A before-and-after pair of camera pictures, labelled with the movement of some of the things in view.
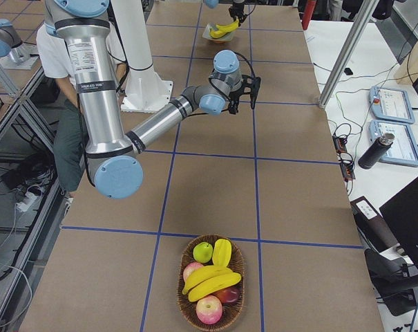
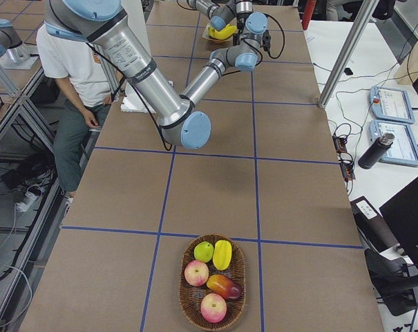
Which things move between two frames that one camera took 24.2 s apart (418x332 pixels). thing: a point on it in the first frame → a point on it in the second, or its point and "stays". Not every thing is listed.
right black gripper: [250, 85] → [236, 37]
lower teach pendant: [403, 151] stays
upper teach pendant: [390, 104] stays
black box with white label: [372, 227] stays
